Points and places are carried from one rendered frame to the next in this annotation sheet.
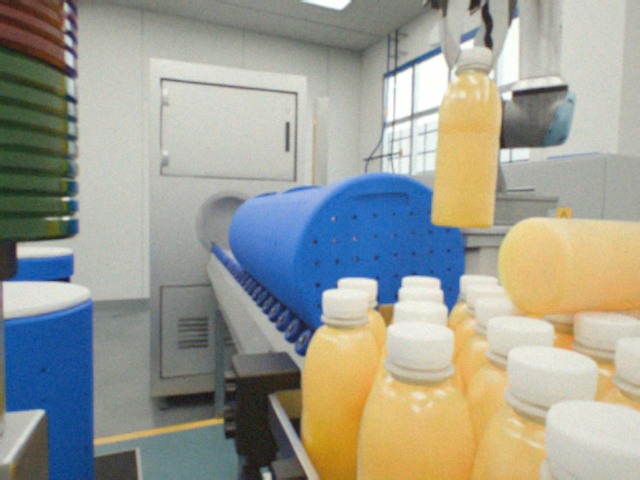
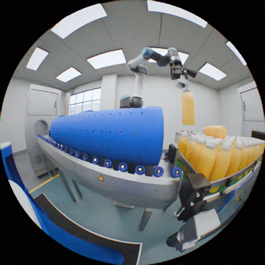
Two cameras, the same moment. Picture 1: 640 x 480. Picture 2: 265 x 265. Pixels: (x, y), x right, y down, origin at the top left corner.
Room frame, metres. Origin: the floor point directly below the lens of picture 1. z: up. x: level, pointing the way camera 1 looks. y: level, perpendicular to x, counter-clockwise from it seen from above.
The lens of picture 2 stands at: (0.60, 0.28, 1.15)
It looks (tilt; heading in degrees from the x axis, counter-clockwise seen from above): 6 degrees down; 303
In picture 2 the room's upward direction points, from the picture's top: 1 degrees clockwise
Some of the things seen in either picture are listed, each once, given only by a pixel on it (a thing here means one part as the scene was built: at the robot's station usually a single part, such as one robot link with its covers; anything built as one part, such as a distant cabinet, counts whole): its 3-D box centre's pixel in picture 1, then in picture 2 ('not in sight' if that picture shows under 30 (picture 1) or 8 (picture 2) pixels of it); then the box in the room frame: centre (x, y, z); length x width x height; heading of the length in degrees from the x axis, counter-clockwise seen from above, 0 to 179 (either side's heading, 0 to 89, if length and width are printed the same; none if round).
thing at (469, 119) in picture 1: (466, 147); (188, 106); (0.54, -0.16, 1.25); 0.07 x 0.07 x 0.19
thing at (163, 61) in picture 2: not in sight; (162, 60); (0.66, -0.21, 1.64); 0.11 x 0.11 x 0.08; 58
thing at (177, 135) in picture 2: not in sight; (186, 137); (0.50, -0.45, 1.05); 0.20 x 0.10 x 0.10; 18
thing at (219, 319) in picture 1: (219, 363); (46, 165); (2.52, 0.58, 0.31); 0.06 x 0.06 x 0.63; 18
